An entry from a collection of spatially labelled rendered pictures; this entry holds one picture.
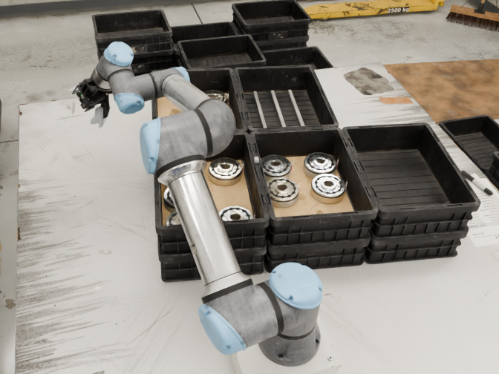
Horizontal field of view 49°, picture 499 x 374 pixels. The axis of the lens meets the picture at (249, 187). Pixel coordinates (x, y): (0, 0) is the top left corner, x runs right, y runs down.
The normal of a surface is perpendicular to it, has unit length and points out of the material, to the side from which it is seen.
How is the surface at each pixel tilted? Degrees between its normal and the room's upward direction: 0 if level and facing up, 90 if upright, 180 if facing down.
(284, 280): 6
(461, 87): 0
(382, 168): 0
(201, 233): 43
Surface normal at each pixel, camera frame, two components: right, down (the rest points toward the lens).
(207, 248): -0.09, -0.16
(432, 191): 0.04, -0.74
